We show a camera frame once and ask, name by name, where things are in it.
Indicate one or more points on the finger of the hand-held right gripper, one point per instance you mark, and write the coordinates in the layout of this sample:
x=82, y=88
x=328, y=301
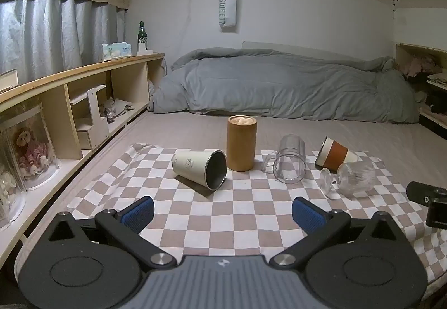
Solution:
x=419, y=193
x=436, y=214

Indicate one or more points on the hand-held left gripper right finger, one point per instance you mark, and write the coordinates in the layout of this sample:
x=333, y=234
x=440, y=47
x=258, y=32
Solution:
x=307, y=214

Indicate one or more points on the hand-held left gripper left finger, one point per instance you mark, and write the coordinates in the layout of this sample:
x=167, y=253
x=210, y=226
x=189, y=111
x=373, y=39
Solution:
x=138, y=214

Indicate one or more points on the white cup with brown sleeve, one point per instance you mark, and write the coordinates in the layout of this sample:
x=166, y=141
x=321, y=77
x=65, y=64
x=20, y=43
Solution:
x=337, y=153

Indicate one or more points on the white metal cup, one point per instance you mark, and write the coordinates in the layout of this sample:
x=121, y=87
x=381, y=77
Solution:
x=190, y=165

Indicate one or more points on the clear glass mug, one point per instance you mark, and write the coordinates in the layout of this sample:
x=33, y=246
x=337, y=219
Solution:
x=290, y=158

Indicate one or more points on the ribbed glass goblet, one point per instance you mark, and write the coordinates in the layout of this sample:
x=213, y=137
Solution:
x=356, y=178

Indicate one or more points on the checkered cloth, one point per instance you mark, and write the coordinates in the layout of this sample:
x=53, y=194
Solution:
x=244, y=204

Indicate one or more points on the beige striped bed sheet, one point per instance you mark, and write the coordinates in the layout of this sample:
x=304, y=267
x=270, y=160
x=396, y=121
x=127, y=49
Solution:
x=174, y=130

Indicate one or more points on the brown cylindrical tumbler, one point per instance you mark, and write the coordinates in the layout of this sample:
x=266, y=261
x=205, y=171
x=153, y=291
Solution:
x=241, y=148

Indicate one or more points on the small wooden stool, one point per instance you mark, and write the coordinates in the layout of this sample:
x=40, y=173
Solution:
x=97, y=120

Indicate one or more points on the crumpled grey cloth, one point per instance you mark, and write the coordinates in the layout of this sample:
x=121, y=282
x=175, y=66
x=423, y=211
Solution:
x=120, y=107

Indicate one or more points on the plush toy in clear case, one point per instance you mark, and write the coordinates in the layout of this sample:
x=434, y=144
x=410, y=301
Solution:
x=45, y=155

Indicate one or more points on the plush doll in pink dress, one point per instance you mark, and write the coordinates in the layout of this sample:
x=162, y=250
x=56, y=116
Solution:
x=29, y=151

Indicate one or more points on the pink crumpled cloth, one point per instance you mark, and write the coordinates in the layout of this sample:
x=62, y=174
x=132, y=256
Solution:
x=417, y=64

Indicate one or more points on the clear display case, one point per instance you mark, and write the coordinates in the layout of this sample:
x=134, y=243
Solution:
x=8, y=197

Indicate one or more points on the grey duvet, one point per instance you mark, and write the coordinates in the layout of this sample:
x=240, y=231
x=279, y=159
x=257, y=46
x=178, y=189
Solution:
x=279, y=85

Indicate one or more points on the wooden shelf unit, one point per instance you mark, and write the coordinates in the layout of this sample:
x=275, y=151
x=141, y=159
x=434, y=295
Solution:
x=122, y=81

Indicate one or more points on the wooden side shelf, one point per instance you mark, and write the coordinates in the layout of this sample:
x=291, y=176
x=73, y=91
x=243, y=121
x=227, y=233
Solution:
x=401, y=53

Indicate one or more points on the tissue box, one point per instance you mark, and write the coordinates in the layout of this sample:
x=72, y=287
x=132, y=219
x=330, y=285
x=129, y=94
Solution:
x=117, y=51

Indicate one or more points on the white bottle holder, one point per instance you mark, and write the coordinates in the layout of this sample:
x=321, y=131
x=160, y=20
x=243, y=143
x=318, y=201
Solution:
x=144, y=49

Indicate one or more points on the green glass bottle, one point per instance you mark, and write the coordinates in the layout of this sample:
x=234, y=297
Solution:
x=141, y=33

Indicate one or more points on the book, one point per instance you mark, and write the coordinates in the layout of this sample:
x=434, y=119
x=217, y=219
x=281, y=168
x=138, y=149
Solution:
x=7, y=80

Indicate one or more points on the grey curtain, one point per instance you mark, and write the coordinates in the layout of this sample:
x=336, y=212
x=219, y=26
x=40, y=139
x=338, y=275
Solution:
x=52, y=33

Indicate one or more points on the white hanging bag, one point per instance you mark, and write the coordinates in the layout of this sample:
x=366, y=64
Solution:
x=227, y=8

